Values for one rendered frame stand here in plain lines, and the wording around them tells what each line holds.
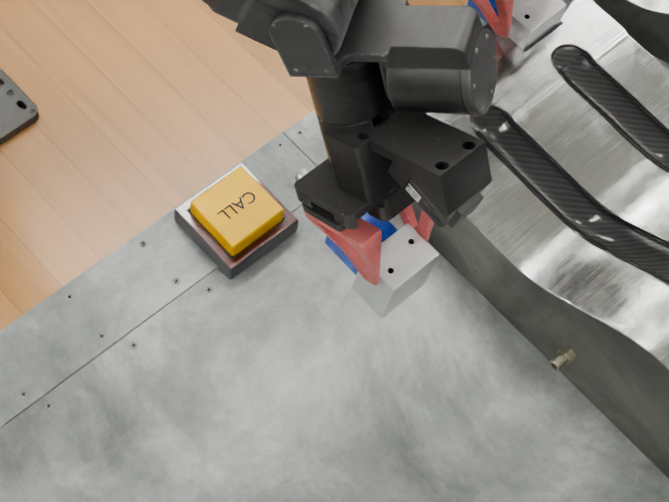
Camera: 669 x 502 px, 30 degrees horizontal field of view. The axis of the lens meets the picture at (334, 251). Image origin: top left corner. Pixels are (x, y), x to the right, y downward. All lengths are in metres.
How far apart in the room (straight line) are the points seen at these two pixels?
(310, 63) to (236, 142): 0.39
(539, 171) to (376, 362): 0.22
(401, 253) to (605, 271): 0.19
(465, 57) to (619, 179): 0.37
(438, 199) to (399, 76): 0.08
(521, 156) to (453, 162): 0.31
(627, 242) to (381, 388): 0.24
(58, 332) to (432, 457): 0.34
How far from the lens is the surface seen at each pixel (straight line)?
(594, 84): 1.18
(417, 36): 0.81
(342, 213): 0.87
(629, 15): 1.31
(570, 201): 1.11
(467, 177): 0.83
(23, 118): 1.20
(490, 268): 1.10
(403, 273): 0.96
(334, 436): 1.06
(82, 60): 1.25
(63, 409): 1.07
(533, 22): 1.16
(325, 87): 0.84
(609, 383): 1.08
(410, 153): 0.83
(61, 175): 1.18
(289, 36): 0.79
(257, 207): 1.11
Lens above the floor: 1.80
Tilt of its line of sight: 62 degrees down
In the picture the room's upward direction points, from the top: 12 degrees clockwise
